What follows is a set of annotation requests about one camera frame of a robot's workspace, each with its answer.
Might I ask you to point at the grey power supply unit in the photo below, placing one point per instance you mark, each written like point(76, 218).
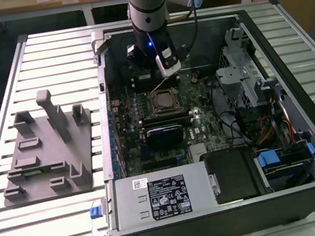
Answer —
point(129, 201)

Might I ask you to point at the green RAM stick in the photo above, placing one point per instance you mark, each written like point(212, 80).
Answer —
point(35, 172)

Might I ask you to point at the green motherboard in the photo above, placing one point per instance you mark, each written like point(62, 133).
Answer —
point(212, 136)

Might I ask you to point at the grey parts rack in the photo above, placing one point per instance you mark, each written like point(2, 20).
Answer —
point(52, 159)

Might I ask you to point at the black RAM slot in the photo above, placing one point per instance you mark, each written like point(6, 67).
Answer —
point(143, 87)
point(139, 80)
point(163, 119)
point(164, 125)

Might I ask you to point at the silver CPU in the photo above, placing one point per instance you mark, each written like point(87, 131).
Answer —
point(166, 100)

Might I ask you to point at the silver chipset heatsink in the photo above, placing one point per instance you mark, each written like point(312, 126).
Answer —
point(198, 151)

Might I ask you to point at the black plastic shroud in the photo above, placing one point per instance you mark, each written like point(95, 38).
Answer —
point(233, 172)

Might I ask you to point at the white wrist camera black face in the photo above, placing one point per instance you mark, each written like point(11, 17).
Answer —
point(169, 61)

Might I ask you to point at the blue case latch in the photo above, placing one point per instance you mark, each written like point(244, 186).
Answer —
point(96, 212)

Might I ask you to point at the perforated metal drive cage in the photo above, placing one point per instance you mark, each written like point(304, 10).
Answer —
point(233, 76)

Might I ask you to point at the thin metal locking lever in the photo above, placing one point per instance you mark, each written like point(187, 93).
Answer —
point(160, 84)

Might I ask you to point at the black expansion card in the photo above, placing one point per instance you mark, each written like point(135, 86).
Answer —
point(164, 139)

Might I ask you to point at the blue carrier tab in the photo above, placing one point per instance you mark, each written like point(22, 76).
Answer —
point(311, 149)

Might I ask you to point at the blue disk carrier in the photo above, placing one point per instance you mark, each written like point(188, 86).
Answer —
point(268, 159)

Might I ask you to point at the black open PC case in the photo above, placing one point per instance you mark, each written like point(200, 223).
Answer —
point(195, 235)

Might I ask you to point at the small wrist camera block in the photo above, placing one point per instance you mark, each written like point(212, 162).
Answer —
point(134, 53)

